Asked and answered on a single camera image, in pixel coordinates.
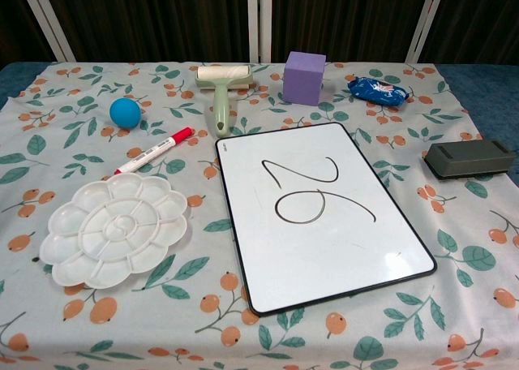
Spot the white drawing board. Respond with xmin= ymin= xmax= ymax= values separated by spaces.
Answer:
xmin=214 ymin=122 xmax=438 ymax=316

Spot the red capped marker pen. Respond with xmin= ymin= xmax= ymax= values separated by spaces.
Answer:
xmin=114 ymin=127 xmax=193 ymax=175

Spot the purple foam cube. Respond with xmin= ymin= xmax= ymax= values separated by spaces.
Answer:
xmin=282 ymin=51 xmax=328 ymax=105

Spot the blue ball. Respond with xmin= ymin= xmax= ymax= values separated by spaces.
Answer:
xmin=109 ymin=97 xmax=142 ymax=129

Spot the floral print tablecloth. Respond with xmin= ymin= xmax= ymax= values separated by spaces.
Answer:
xmin=0 ymin=61 xmax=519 ymax=370

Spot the white metal frame post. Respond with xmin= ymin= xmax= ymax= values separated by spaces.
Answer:
xmin=247 ymin=0 xmax=273 ymax=62
xmin=405 ymin=0 xmax=445 ymax=62
xmin=18 ymin=0 xmax=76 ymax=62

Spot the white flower paint palette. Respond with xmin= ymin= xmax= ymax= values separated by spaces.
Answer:
xmin=39 ymin=172 xmax=189 ymax=289

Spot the dark pleated curtain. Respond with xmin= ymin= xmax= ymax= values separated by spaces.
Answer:
xmin=0 ymin=0 xmax=519 ymax=66

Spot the black board eraser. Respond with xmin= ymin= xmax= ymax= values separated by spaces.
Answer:
xmin=422 ymin=139 xmax=517 ymax=181

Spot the blue snack packet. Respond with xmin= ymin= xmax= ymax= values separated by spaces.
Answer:
xmin=347 ymin=75 xmax=409 ymax=110

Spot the green handled lint roller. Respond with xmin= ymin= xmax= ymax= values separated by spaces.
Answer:
xmin=195 ymin=64 xmax=254 ymax=139

